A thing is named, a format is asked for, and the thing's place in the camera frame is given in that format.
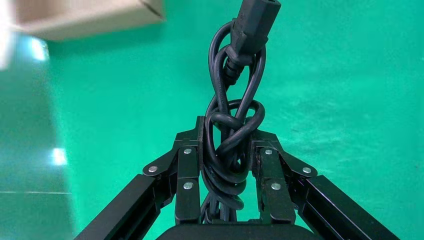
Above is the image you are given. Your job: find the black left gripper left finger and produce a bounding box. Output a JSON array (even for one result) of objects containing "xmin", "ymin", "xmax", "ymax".
[{"xmin": 74, "ymin": 115, "xmax": 206, "ymax": 240}]

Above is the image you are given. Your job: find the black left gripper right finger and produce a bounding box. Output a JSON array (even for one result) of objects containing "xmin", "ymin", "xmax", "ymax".
[{"xmin": 250, "ymin": 129, "xmax": 400, "ymax": 240}]

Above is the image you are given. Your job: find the open plain cardboard box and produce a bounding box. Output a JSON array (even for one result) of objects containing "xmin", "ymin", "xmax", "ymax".
[{"xmin": 9, "ymin": 0, "xmax": 167, "ymax": 42}]

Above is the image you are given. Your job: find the black power cable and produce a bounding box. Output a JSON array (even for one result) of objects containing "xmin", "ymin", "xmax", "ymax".
[{"xmin": 198, "ymin": 0, "xmax": 282, "ymax": 224}]

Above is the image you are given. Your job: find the green table cloth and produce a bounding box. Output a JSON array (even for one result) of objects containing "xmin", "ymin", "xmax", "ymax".
[{"xmin": 43, "ymin": 0, "xmax": 424, "ymax": 240}]

